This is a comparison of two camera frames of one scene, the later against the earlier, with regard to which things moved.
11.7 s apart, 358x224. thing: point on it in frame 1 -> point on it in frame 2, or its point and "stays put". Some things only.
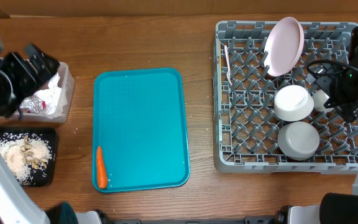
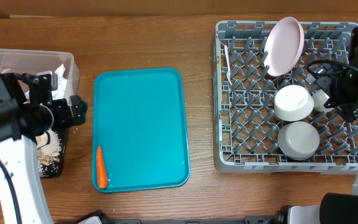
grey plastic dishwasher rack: x=245 y=125 stays put
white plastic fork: x=228 y=62 stays put
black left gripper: x=28 y=79 -> x=64 y=119
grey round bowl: x=298 y=140 stays put
